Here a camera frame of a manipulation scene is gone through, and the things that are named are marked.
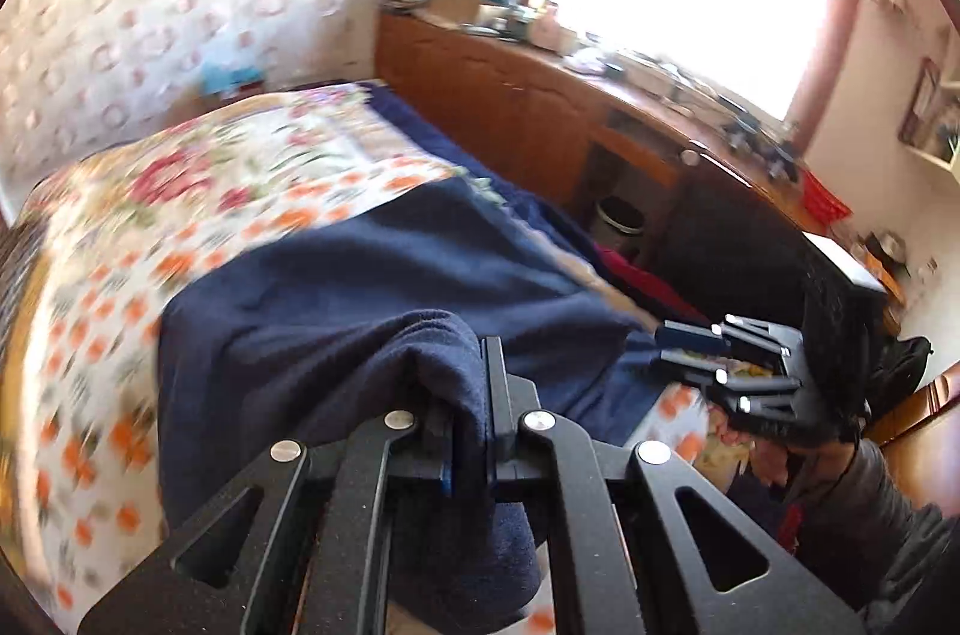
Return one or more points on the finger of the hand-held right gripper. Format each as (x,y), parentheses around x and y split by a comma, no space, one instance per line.
(727,384)
(697,337)

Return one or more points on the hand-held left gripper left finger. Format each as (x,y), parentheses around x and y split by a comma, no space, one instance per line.
(352,530)

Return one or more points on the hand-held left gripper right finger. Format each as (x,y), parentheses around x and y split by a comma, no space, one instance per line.
(592,515)

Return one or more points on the navy printed t-shirt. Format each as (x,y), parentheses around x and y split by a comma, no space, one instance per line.
(337,305)

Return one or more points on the red cloth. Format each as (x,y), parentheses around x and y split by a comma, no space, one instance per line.
(652,283)

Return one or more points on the black bag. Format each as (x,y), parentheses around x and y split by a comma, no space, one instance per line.
(904,365)

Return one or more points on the round trash bin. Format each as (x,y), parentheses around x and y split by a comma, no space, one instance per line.
(621,219)

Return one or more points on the red plastic basket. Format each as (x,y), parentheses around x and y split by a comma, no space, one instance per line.
(825,199)

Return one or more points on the navy blanket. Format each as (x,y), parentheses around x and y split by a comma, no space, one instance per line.
(465,148)

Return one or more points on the wooden cabinet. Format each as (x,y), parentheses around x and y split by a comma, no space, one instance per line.
(510,103)

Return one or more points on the pink plastic container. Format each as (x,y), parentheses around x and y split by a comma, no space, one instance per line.
(556,26)

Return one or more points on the floral orange-print bedsheet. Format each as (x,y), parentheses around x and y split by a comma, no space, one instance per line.
(150,245)

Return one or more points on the cardboard box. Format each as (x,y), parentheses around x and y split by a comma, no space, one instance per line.
(454,9)

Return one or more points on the blue packet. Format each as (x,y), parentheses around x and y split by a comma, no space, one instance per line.
(232,79)

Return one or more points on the circle-pattern sheer curtain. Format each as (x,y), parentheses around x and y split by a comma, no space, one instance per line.
(135,5)

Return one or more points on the wall shelf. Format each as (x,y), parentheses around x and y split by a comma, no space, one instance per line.
(934,110)

